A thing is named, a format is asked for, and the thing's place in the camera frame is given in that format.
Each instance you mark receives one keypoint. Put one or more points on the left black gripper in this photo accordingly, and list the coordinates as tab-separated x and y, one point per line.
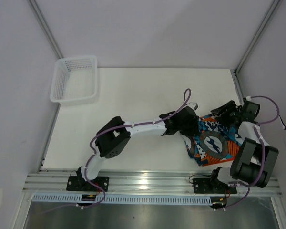
194	130

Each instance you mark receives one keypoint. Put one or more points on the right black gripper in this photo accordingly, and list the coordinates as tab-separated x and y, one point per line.
229	106

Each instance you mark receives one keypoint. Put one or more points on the colourful patterned shorts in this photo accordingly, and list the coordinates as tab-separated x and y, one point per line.
215	143

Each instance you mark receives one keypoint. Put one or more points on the white plastic basket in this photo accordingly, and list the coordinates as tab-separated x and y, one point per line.
75	81

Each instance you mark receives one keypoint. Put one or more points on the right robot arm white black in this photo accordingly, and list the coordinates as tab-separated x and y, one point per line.
255	160

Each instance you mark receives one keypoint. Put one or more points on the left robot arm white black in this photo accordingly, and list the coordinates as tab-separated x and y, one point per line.
111	140

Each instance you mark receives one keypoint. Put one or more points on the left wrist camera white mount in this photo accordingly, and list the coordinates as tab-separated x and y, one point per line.
194	106

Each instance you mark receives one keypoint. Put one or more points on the right aluminium side rail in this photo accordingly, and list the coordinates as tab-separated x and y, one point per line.
237	86

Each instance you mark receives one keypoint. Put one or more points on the aluminium side rail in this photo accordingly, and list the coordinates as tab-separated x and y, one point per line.
237	86
48	138

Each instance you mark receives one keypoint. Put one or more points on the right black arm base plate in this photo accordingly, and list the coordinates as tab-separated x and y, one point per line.
206	184

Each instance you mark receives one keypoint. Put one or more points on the right aluminium frame post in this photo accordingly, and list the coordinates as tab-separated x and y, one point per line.
258	34

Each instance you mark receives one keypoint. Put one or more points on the aluminium frame post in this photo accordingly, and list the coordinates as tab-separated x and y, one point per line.
258	34
45	28

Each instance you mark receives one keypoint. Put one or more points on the left aluminium side rail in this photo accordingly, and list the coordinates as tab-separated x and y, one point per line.
48	138

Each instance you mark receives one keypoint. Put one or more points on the aluminium rail beam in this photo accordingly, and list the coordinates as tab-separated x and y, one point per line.
142	182

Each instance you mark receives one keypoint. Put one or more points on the left aluminium frame post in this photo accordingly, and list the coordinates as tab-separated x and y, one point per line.
45	28

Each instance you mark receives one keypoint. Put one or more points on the slotted white cable duct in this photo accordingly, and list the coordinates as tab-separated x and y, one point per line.
123	199

